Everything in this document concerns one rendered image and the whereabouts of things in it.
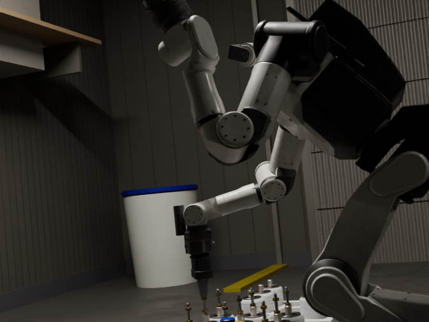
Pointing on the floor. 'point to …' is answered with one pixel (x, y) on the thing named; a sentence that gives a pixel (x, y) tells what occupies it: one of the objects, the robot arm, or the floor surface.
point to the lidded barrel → (158, 235)
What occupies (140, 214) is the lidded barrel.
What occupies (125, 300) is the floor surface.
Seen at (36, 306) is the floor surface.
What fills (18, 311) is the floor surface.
